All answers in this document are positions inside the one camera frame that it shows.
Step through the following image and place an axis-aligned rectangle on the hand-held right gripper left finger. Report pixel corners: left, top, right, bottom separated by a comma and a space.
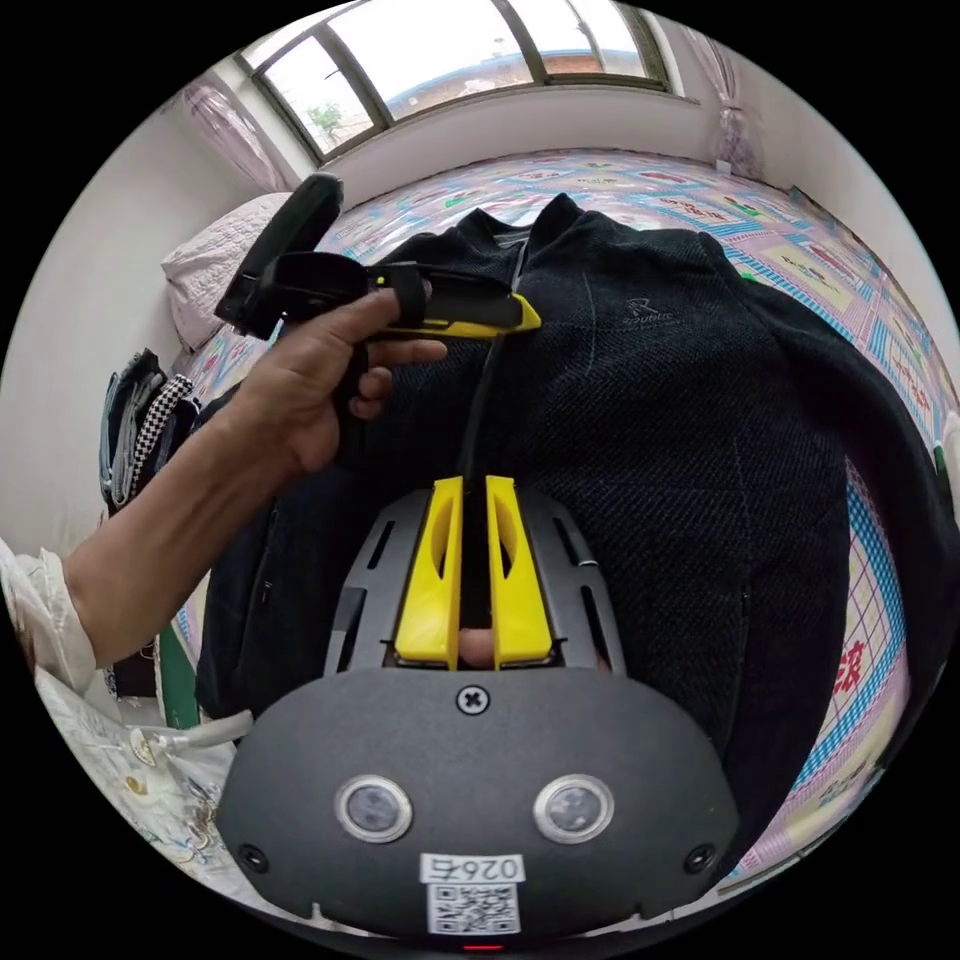
393, 476, 464, 670

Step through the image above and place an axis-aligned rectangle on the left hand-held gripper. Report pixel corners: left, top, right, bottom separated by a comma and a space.
215, 251, 544, 340

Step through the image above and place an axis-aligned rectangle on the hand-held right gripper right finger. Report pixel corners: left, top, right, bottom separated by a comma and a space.
485, 474, 558, 670

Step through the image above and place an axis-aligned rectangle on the black jacket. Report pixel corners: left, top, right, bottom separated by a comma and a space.
193, 191, 960, 890

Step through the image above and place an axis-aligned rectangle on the person's left forearm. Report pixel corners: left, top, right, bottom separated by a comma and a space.
62, 389, 305, 670

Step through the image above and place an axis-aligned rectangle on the person's left hand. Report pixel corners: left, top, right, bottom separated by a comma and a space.
243, 287, 450, 475

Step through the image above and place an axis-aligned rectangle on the white quilted pillow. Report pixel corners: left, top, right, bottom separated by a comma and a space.
160, 191, 295, 354

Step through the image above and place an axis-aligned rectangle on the window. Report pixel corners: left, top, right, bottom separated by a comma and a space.
234, 0, 700, 168

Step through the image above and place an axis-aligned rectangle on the sheer pink curtain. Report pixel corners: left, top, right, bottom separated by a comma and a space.
178, 77, 295, 195
683, 20, 768, 183

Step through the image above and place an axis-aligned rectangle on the pile of clothes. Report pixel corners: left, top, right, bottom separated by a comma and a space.
98, 347, 205, 520

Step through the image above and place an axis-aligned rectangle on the bed with printed sheet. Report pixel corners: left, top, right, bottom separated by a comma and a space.
166, 146, 960, 901

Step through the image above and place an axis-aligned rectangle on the person's body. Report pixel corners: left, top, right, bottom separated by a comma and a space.
0, 536, 260, 901

